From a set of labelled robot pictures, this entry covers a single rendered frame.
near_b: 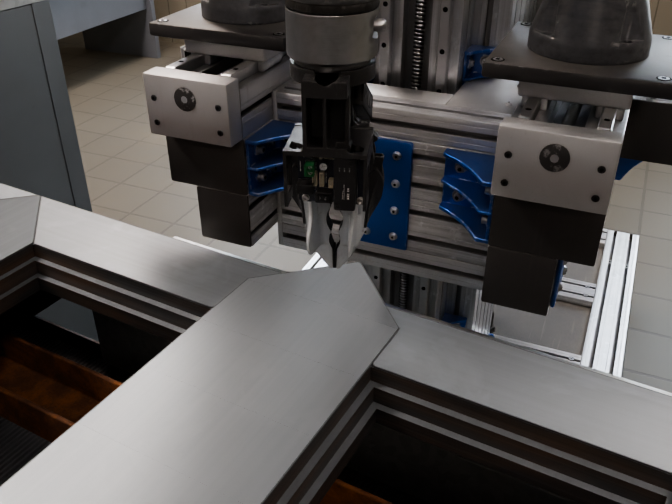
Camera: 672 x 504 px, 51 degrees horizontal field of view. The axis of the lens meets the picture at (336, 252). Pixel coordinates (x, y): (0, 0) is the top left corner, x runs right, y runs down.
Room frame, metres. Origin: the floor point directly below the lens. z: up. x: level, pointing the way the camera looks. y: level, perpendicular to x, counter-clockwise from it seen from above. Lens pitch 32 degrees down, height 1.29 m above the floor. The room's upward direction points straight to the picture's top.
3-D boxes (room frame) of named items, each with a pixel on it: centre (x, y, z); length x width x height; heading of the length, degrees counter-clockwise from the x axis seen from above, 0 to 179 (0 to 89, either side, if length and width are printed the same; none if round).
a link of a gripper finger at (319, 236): (0.58, 0.02, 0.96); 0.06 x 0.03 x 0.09; 173
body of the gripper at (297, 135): (0.57, 0.00, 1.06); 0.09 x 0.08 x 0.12; 173
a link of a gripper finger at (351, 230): (0.58, -0.01, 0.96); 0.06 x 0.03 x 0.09; 173
